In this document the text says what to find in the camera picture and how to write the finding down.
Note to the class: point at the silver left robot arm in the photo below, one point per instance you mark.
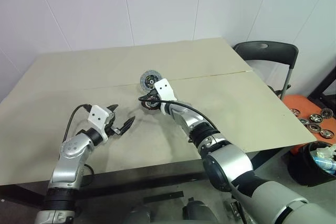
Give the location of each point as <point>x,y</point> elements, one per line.
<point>68,166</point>

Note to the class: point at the black table frame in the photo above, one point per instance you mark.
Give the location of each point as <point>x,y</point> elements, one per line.
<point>126,182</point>

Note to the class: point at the orange stool seat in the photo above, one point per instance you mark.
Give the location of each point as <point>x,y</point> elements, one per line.
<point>296,102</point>

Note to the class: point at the black folding chair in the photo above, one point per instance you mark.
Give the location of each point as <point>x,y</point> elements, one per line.
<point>267,51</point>

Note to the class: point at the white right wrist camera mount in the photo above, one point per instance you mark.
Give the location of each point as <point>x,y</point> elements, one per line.
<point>165,89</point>

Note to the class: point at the rusty metal floor bracket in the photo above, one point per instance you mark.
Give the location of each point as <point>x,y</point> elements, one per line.
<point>233,211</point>

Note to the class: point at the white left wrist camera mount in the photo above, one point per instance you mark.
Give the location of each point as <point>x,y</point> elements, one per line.
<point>97,115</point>

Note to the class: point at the small spoked rotor disc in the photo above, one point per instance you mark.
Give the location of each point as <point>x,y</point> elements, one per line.
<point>327,133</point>
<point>314,127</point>
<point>327,113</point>
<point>304,122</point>
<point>315,117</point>
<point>295,112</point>

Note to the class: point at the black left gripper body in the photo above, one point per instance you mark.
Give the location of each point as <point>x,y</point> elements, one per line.
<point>112,124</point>

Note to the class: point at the black flat floor strip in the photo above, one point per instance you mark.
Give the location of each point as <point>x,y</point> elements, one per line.
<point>162,197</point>

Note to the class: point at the round motor housing with rotor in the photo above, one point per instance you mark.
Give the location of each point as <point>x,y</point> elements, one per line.
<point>149,108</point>

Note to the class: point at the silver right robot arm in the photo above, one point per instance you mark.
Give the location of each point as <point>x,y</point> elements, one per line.
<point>228,161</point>

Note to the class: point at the white crumpled trash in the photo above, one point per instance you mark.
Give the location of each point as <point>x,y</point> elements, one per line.
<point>326,151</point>

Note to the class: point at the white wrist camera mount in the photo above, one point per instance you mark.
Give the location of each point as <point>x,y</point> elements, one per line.
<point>165,89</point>
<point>97,115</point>

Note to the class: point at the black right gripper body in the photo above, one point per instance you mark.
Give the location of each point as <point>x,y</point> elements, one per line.
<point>154,96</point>

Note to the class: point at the blue and white bottle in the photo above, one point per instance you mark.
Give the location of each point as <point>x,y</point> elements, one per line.
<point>324,165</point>

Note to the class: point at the black trash bin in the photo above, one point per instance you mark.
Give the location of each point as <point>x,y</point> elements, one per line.
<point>302,166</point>

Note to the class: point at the dark rounded grey shape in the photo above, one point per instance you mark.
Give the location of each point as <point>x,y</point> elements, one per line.
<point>139,214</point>
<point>199,212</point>

